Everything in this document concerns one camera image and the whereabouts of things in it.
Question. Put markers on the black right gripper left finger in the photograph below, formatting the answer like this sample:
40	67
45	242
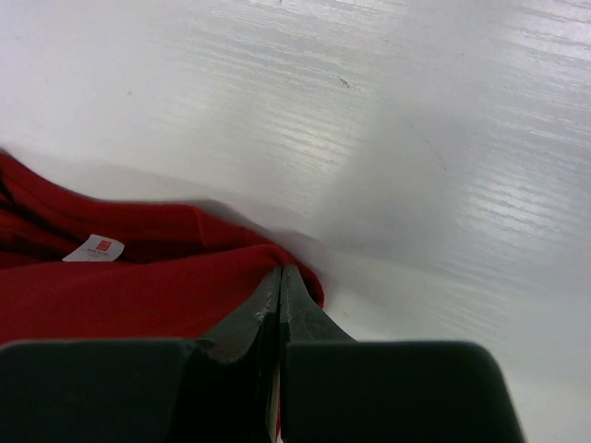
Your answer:
219	387

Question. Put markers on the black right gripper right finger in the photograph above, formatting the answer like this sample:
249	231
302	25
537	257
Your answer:
336	389

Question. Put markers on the red t-shirt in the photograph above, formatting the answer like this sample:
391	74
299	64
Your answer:
80	268

